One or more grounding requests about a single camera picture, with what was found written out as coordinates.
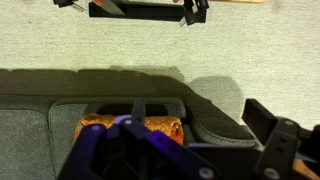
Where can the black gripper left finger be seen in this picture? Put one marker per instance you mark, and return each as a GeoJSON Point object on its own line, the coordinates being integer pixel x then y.
{"type": "Point", "coordinates": [138, 110]}

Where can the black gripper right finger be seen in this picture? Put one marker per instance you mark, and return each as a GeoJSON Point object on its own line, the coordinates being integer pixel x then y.
{"type": "Point", "coordinates": [259, 119]}

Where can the orange patterned cushion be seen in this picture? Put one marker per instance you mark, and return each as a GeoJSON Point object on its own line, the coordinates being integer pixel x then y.
{"type": "Point", "coordinates": [169, 125]}

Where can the grey fabric sofa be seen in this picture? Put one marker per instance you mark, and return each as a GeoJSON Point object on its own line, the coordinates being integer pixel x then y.
{"type": "Point", "coordinates": [39, 111]}

